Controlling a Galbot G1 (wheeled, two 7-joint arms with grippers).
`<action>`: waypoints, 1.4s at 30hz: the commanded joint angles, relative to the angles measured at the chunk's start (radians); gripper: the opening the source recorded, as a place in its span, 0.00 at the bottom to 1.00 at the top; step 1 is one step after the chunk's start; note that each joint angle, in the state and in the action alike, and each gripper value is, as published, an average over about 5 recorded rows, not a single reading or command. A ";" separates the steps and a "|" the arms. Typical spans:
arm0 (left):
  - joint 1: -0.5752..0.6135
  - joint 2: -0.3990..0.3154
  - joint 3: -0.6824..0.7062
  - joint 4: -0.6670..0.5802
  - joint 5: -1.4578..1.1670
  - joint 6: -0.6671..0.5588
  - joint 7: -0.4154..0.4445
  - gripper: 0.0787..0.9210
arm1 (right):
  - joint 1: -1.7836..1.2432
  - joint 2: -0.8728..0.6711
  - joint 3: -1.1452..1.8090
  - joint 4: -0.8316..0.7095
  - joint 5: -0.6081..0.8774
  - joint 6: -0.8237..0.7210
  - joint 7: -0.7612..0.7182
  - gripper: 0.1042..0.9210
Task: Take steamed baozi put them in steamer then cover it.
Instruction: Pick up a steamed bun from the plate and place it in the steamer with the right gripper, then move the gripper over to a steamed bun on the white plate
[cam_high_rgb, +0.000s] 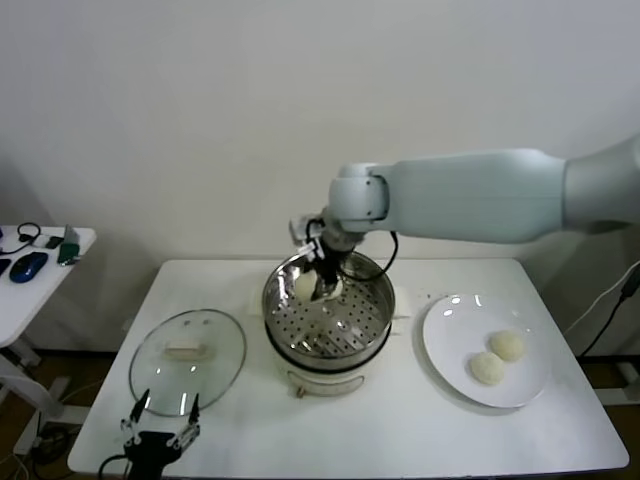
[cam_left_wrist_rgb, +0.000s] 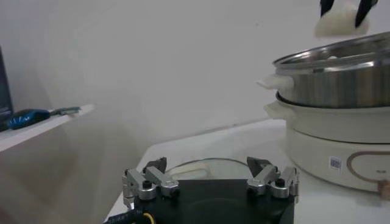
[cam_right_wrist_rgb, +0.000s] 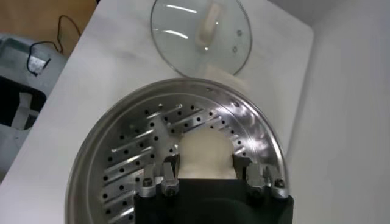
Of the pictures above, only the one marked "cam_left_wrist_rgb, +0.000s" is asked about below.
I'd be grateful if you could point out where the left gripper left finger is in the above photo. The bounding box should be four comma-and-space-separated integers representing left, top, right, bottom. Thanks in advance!
121, 156, 180, 211

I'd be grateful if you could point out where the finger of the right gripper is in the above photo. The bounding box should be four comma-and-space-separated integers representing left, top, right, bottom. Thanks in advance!
319, 0, 336, 18
354, 0, 378, 29

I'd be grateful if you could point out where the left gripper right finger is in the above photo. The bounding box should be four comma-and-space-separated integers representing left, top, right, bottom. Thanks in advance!
246, 156, 301, 200

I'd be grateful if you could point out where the white steamed baozi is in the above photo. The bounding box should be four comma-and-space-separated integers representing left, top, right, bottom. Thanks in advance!
313, 0, 371, 38

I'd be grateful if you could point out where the glass lid with white handle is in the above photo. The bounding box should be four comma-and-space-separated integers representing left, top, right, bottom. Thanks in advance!
164, 157, 254, 181

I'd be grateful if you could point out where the steel steamer basket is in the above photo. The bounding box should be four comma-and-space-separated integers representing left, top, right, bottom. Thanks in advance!
257, 31, 390, 109

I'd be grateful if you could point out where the white electric cooker pot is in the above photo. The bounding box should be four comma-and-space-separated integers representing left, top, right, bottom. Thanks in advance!
263, 91, 390, 200

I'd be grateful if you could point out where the white side table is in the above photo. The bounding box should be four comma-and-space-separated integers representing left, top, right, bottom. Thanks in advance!
0, 103, 95, 153

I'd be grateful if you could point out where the blue computer mouse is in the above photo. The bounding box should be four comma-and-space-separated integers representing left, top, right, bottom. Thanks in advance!
5, 108, 51, 130

